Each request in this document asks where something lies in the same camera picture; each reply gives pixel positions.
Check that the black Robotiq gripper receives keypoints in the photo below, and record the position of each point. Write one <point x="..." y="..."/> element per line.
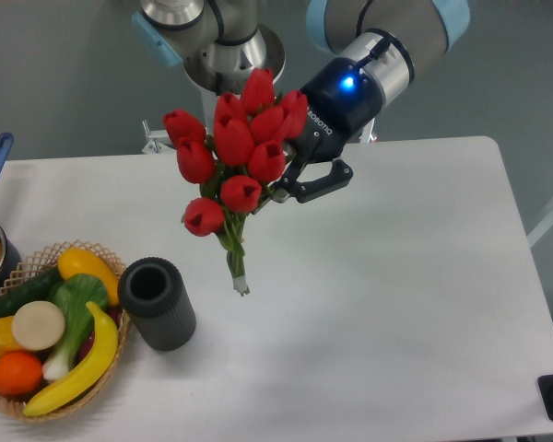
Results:
<point x="341" y="100"/>

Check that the red tulip bouquet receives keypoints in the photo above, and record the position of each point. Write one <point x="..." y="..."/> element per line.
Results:
<point x="234" y="162"/>

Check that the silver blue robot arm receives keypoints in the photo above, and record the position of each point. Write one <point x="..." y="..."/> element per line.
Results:
<point x="379" y="48"/>

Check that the silver table clamp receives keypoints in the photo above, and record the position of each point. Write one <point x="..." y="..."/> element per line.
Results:
<point x="157" y="141"/>

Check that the dark grey ribbed vase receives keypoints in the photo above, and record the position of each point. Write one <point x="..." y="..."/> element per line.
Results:
<point x="152" y="292"/>

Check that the green bok choy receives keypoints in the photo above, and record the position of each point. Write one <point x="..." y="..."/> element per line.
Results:
<point x="71" y="298"/>

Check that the yellow banana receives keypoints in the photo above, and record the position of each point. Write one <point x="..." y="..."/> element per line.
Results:
<point x="85" y="374"/>

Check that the woven wicker basket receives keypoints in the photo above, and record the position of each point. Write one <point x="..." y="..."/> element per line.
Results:
<point x="42" y="261"/>

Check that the green cucumber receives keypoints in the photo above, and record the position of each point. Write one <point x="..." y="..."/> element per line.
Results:
<point x="36" y="288"/>

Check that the beige round mushroom cap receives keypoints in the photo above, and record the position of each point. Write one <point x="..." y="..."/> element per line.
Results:
<point x="38" y="325"/>

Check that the orange fruit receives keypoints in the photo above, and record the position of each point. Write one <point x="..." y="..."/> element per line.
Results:
<point x="20" y="373"/>

